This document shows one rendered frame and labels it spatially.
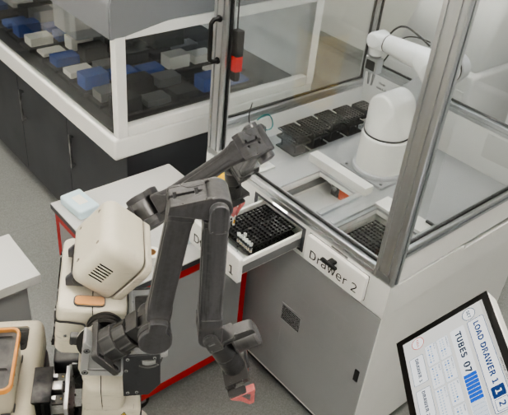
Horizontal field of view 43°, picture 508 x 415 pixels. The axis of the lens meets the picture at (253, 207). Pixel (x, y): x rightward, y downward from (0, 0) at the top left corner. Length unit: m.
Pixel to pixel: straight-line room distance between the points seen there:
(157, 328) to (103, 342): 0.14
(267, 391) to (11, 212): 1.91
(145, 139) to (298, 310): 1.04
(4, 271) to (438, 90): 1.59
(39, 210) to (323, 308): 2.11
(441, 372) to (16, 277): 1.47
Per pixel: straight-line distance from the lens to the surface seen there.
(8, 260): 2.54
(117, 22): 2.70
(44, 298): 3.48
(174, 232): 1.35
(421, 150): 1.93
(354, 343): 2.47
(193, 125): 3.13
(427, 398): 1.84
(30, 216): 4.04
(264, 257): 2.35
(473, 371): 1.79
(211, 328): 1.54
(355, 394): 2.62
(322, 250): 2.35
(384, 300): 2.26
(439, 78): 1.84
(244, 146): 1.73
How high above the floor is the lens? 2.37
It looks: 35 degrees down
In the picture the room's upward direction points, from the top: 6 degrees clockwise
